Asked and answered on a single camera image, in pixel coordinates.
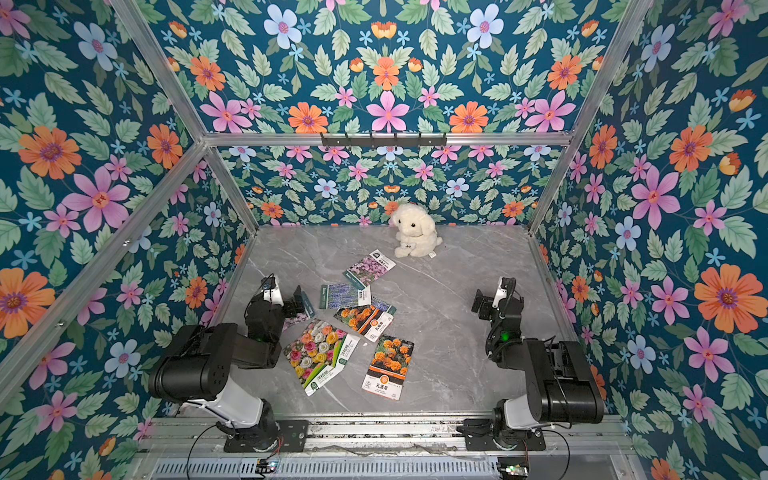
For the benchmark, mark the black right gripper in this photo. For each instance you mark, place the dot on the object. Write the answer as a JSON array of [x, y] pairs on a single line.
[[485, 303]]

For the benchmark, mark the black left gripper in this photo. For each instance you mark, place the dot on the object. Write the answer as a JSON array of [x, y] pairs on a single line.
[[298, 307]]

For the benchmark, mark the lavender seed packet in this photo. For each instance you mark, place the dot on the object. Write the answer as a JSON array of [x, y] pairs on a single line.
[[342, 295]]

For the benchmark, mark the marigold seed packet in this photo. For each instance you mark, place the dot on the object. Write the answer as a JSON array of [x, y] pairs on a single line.
[[367, 320], [387, 371]]

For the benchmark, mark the pink cosmos seed packet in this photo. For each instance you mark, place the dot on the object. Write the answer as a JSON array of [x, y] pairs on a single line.
[[368, 270]]

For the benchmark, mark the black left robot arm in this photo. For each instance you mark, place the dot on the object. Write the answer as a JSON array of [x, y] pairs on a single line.
[[195, 369]]

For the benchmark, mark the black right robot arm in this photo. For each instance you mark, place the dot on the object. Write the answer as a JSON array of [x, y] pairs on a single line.
[[560, 389]]

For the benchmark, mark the pink flowers seed packet left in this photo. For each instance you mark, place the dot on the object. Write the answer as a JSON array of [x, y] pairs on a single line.
[[294, 321]]

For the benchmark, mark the mixed flowers seed packet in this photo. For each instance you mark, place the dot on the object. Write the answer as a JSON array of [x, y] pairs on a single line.
[[321, 352]]

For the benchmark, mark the white plush dog toy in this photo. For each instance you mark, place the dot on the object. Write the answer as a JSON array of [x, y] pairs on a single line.
[[417, 234]]

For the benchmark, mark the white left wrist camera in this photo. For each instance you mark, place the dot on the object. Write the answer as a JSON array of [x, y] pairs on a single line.
[[271, 292]]

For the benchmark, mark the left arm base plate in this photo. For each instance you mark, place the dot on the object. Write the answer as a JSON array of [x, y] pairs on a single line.
[[288, 436]]

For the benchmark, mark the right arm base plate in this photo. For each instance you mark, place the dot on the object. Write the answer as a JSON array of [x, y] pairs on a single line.
[[489, 435]]

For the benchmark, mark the aluminium front rail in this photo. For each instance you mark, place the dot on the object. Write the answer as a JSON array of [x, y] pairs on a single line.
[[438, 434]]

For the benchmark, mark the black hook rail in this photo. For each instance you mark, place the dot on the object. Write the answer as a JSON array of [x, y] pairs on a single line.
[[370, 140]]

